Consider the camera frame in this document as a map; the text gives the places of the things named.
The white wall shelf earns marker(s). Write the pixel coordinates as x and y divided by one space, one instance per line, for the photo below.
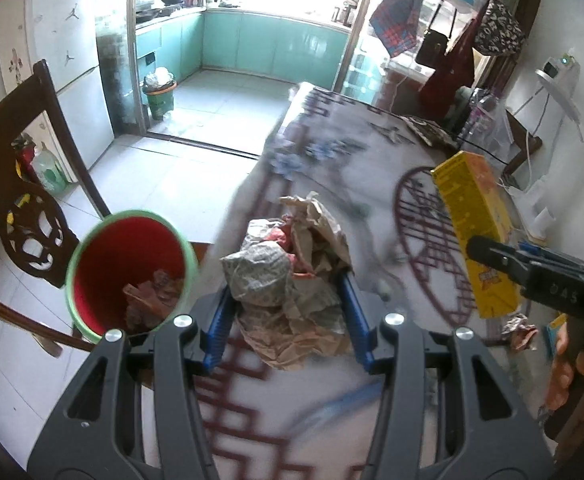
564 95

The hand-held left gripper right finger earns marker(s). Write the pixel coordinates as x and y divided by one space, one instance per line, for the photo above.
354 320

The clear bottle with purple label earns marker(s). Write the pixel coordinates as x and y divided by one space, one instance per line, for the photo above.
479 115

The carved dark wooden chair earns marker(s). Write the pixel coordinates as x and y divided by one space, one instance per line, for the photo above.
2 150

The red blue plaid cloth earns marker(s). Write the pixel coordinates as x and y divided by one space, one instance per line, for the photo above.
401 10

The blue plastic strip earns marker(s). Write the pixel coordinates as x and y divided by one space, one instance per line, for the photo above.
342 405

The red bucket with green rim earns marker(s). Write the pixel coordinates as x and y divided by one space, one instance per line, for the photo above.
122 260

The white paper roll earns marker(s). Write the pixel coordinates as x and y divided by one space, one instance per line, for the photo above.
541 222

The green waste bin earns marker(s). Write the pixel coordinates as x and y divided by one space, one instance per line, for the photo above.
159 95

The white refrigerator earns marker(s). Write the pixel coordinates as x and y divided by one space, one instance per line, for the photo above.
72 20

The dark patterned packet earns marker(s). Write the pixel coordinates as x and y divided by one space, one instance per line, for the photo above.
431 132

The plain wooden chair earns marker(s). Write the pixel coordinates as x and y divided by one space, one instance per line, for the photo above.
521 135

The black letter-print bag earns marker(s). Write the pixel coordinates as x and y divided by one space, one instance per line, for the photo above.
499 27

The yellow cardboard box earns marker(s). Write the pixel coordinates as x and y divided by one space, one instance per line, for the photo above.
476 210

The white plug-in device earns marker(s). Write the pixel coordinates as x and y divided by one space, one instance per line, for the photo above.
556 67

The person's right hand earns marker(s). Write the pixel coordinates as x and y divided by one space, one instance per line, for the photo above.
564 365

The crumpled red-brown wrapper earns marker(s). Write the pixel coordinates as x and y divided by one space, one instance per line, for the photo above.
521 332

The teal kitchen base cabinets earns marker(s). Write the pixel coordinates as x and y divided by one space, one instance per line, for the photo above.
272 45

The brown paper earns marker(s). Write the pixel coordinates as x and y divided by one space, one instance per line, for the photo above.
322 230

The green detergent bottle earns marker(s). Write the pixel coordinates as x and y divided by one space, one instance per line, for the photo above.
48 170

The black shoulder bag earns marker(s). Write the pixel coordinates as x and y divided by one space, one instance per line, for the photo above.
434 45

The floral printed tablecloth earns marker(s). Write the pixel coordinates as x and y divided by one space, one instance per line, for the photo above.
322 170

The dark red garment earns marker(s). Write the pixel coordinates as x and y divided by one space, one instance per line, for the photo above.
446 77

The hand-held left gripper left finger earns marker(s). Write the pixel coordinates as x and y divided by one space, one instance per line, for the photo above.
219 330

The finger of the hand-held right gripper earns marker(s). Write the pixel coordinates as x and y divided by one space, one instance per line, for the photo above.
491 255
536 250

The clear bag of orange snacks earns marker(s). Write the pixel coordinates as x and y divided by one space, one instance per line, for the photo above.
502 127

